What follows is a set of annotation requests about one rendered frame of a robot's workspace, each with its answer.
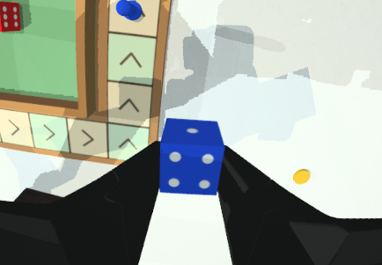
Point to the blue pawn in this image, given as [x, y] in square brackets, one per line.
[129, 9]

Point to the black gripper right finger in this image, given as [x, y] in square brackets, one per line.
[266, 225]

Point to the red die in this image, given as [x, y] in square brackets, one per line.
[9, 17]

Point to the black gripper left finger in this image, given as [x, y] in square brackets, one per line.
[104, 223]

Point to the blue die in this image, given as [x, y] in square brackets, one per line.
[191, 155]

